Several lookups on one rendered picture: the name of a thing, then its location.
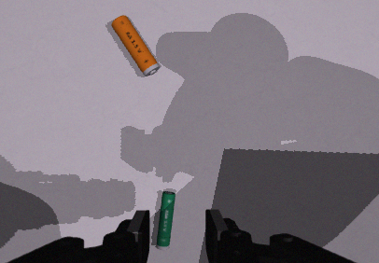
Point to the green aaa battery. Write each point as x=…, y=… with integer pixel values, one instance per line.
x=166, y=220

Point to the orange battery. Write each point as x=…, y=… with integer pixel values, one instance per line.
x=135, y=45

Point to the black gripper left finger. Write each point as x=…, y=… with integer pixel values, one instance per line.
x=118, y=247

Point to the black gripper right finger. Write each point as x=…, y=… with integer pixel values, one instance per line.
x=226, y=243

